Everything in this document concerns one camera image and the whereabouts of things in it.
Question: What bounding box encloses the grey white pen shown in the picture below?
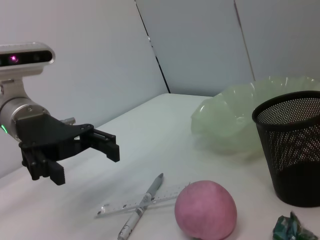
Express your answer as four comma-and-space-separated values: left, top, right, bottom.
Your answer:
117, 172, 165, 240

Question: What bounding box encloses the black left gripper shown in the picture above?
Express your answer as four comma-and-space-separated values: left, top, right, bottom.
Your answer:
15, 115, 121, 186

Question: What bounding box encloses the clear plastic ruler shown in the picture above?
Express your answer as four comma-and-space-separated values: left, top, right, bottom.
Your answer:
94, 181, 192, 220

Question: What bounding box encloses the translucent green fruit bowl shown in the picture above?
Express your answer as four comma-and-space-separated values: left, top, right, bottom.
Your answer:
190, 75, 320, 163

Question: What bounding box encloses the black mesh cup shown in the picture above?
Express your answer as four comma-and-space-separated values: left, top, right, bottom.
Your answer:
251, 90, 320, 208

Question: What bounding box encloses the pink peach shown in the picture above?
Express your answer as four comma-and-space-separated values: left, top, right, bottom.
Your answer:
174, 180, 238, 240

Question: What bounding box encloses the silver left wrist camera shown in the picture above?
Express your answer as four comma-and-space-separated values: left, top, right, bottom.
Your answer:
0, 41, 56, 76

